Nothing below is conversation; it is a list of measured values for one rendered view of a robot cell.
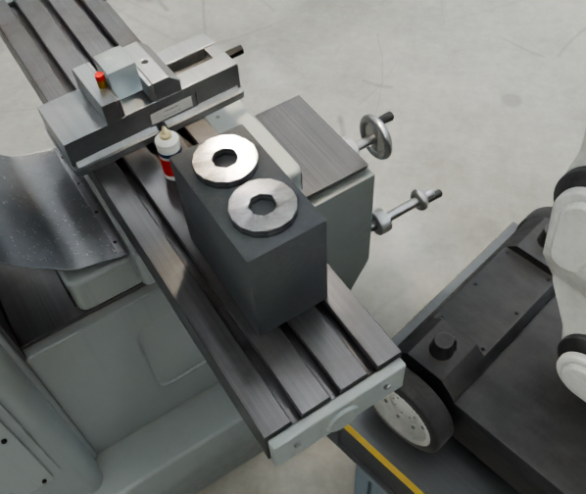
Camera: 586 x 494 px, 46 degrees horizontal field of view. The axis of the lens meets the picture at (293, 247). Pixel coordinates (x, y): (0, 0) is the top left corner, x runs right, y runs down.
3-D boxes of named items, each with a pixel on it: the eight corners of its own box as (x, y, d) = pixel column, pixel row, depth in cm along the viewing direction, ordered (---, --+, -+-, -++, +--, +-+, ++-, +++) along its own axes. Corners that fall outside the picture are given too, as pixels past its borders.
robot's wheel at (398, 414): (448, 450, 139) (463, 410, 123) (432, 468, 137) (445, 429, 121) (373, 386, 148) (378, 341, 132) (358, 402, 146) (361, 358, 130)
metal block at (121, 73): (127, 72, 124) (120, 44, 119) (143, 89, 121) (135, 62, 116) (102, 83, 122) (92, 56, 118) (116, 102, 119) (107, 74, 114)
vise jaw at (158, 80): (150, 54, 128) (145, 36, 125) (182, 89, 122) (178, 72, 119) (122, 67, 126) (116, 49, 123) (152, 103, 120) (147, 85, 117)
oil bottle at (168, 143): (180, 161, 121) (169, 114, 112) (191, 174, 119) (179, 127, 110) (160, 171, 120) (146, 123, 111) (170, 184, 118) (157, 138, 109)
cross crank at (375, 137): (374, 133, 174) (376, 97, 164) (403, 161, 167) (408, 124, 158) (321, 160, 169) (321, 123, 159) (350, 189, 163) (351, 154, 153)
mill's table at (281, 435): (88, -5, 167) (78, -34, 161) (409, 386, 102) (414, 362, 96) (-4, 30, 160) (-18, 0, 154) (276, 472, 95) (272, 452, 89)
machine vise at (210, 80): (207, 57, 138) (198, 9, 129) (246, 96, 130) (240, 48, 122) (45, 130, 127) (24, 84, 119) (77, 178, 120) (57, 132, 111)
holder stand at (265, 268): (254, 205, 114) (241, 115, 98) (328, 298, 103) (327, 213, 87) (190, 237, 111) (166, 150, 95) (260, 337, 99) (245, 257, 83)
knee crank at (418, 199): (431, 187, 174) (434, 172, 169) (447, 203, 171) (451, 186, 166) (362, 226, 167) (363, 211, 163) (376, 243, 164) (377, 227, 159)
